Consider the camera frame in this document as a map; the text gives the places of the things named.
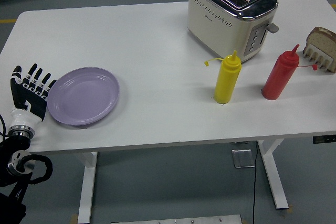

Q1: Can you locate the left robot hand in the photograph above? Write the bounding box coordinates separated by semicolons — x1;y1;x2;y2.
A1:
9;63;58;131

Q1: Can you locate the purple plate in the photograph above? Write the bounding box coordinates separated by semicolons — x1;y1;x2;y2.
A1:
46;67;120;126

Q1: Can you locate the cream and chrome toaster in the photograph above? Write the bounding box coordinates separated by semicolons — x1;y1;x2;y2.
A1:
186;0;280;64

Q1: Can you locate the slice of bread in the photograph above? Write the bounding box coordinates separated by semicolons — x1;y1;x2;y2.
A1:
304;26;336;62

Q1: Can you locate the small metal floor plate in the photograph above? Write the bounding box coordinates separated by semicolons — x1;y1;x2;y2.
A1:
231;149;256;169

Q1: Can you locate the white table leg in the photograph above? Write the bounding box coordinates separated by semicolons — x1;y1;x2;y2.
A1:
75;152;99;223
257;138;289;210

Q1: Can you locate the yellow squeeze bottle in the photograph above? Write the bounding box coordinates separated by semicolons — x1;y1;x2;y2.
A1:
204;49;242;104

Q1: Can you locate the red squeeze bottle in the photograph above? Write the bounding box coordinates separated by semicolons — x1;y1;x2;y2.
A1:
261;44;319;101

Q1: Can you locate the metal toast rack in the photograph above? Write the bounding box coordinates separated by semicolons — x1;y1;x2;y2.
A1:
302;42;336;74

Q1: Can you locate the black table control panel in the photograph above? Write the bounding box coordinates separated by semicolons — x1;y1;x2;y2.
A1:
312;134;336;145

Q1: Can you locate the black floor cable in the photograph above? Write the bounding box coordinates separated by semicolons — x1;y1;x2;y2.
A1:
251;141;259;224

